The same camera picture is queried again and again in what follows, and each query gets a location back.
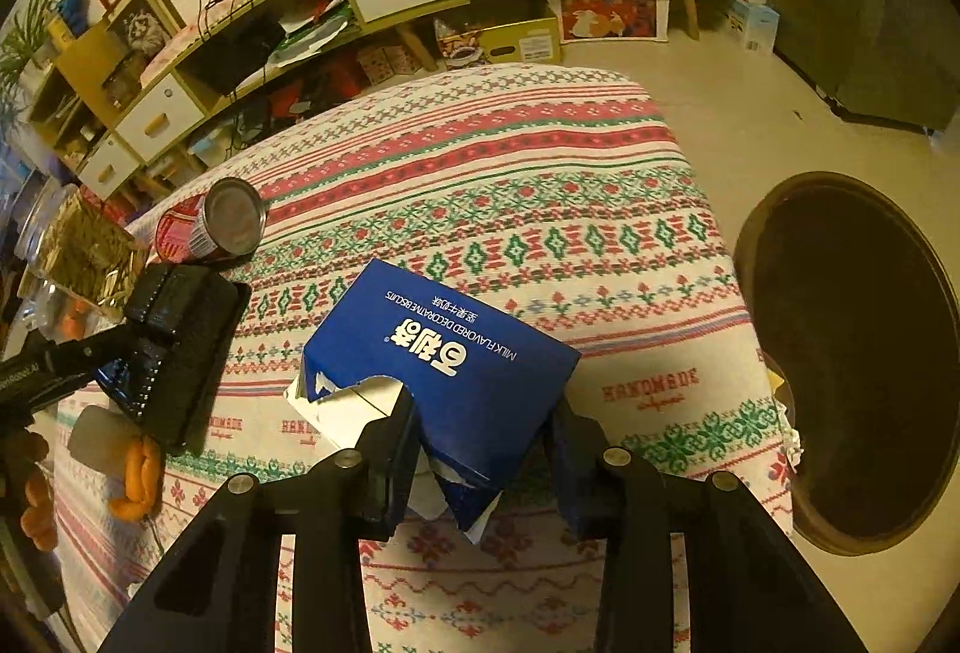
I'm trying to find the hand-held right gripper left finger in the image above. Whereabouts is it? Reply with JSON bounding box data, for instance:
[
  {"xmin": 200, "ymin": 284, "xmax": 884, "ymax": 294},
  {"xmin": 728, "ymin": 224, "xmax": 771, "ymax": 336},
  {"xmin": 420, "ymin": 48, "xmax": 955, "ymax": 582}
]
[{"xmin": 97, "ymin": 383, "xmax": 422, "ymax": 653}]

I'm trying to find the small white cabinet drawer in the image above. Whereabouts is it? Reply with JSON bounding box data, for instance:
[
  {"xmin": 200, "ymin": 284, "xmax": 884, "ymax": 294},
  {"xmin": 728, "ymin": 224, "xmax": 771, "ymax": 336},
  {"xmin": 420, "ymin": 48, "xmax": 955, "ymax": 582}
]
[
  {"xmin": 75, "ymin": 132, "xmax": 143, "ymax": 200},
  {"xmin": 114, "ymin": 72, "xmax": 207, "ymax": 163}
]

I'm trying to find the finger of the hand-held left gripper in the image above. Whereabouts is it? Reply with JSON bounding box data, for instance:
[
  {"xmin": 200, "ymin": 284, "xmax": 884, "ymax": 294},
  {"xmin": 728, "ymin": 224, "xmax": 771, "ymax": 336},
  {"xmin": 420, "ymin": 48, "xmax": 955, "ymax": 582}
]
[{"xmin": 45, "ymin": 319, "xmax": 166, "ymax": 422}]

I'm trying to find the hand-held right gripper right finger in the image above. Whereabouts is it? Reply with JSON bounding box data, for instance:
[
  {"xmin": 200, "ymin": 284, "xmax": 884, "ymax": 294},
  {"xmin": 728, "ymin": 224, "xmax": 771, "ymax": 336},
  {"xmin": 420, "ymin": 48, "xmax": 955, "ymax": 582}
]
[{"xmin": 544, "ymin": 398, "xmax": 871, "ymax": 653}]

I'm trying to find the yellow cardboard box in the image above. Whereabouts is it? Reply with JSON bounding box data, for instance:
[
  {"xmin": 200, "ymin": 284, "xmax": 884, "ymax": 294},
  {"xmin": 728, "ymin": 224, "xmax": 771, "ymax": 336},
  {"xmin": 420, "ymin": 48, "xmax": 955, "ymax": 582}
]
[{"xmin": 480, "ymin": 16, "xmax": 563, "ymax": 65}]

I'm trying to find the white paper cup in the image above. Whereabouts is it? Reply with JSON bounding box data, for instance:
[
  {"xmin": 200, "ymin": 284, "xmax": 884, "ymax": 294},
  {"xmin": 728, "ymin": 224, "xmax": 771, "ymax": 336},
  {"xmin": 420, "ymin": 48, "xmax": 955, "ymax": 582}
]
[{"xmin": 67, "ymin": 405, "xmax": 137, "ymax": 472}]

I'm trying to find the black plastic trash bucket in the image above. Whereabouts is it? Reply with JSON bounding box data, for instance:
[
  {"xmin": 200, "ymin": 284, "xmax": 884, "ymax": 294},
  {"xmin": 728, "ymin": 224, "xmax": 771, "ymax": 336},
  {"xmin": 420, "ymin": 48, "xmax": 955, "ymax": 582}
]
[{"xmin": 733, "ymin": 171, "xmax": 960, "ymax": 556}]

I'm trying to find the framed red picture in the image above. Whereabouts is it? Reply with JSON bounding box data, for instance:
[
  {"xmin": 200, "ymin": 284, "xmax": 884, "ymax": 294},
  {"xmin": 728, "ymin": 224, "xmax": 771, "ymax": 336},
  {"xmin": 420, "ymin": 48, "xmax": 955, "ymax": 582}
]
[{"xmin": 546, "ymin": 0, "xmax": 672, "ymax": 43}]

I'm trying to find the green potted plant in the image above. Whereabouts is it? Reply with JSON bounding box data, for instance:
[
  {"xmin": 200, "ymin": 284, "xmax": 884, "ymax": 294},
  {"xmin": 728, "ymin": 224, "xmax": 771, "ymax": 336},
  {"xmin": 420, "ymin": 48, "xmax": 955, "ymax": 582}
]
[{"xmin": 0, "ymin": 0, "xmax": 61, "ymax": 100}]

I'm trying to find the black bag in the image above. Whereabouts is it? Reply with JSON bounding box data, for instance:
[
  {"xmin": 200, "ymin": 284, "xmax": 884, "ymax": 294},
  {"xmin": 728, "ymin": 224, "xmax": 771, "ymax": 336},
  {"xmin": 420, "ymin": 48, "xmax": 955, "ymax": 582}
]
[{"xmin": 184, "ymin": 12, "xmax": 286, "ymax": 95}]

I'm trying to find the blue biscuit box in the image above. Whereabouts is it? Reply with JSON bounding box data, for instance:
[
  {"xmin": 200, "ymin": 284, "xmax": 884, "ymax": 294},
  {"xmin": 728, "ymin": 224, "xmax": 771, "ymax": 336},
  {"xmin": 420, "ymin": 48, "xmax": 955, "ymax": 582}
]
[{"xmin": 285, "ymin": 259, "xmax": 582, "ymax": 545}]

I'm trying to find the black rectangular box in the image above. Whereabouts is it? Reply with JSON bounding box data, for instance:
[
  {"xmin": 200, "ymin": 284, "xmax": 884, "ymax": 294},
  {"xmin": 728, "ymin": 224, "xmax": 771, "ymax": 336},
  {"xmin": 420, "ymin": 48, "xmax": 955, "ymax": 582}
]
[{"xmin": 94, "ymin": 263, "xmax": 252, "ymax": 455}]

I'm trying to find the glass jar with wooden lid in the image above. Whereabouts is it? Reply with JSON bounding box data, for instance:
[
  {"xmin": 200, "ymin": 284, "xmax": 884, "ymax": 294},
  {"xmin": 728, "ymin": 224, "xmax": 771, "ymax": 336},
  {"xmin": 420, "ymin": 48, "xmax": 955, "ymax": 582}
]
[{"xmin": 15, "ymin": 184, "xmax": 151, "ymax": 324}]

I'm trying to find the patterned striped tablecloth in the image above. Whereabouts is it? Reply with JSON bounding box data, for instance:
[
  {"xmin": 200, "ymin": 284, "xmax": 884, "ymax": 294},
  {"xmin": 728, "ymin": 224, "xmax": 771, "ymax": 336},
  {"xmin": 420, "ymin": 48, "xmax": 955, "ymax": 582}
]
[{"xmin": 49, "ymin": 62, "xmax": 796, "ymax": 653}]

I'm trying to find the red drink can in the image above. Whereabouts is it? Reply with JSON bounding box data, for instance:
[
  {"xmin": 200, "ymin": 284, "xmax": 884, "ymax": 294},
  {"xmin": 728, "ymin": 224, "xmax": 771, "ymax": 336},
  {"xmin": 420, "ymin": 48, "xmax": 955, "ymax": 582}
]
[{"xmin": 155, "ymin": 178, "xmax": 267, "ymax": 264}]

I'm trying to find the yellow open shelf unit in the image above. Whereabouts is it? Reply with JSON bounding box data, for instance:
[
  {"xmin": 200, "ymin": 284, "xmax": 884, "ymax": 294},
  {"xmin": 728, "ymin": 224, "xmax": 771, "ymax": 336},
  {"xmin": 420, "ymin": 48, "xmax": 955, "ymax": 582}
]
[{"xmin": 30, "ymin": 23, "xmax": 143, "ymax": 152}]

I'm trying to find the black cable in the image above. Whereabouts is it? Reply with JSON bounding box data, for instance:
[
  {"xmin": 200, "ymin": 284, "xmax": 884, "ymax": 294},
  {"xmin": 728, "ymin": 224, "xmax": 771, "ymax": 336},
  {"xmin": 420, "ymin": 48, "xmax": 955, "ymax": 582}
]
[{"xmin": 196, "ymin": 0, "xmax": 263, "ymax": 100}]

